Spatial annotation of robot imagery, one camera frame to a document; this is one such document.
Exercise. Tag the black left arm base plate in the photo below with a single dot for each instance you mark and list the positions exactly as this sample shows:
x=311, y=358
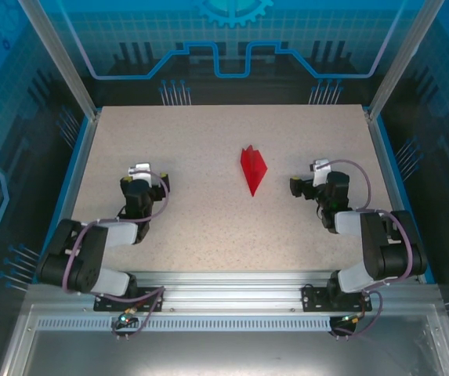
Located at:
x=100, y=303

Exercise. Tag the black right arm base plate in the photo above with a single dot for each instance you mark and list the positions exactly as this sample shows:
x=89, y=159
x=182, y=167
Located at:
x=311, y=299

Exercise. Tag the wide aluminium crossbeam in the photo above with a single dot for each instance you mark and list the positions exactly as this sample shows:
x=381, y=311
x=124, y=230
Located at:
x=232, y=291

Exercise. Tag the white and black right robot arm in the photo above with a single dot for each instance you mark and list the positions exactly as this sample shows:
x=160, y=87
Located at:
x=388, y=246

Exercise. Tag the steel sheet panel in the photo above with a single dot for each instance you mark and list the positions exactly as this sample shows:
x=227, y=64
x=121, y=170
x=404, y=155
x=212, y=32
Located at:
x=228, y=352

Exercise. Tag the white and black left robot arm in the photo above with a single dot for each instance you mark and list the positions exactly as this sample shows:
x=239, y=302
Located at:
x=75, y=258

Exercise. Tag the red paper sheet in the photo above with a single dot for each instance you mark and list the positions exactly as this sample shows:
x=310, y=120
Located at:
x=253, y=172

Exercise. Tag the aluminium side rail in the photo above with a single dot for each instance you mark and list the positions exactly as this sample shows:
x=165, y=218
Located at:
x=79, y=172
x=387, y=172

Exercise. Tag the aluminium frame post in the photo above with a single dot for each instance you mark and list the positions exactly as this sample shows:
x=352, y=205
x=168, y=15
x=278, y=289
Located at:
x=399, y=64
x=67, y=66

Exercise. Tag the small circuit board with LED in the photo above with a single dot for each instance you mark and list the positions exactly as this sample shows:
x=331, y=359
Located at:
x=124, y=319
x=351, y=319

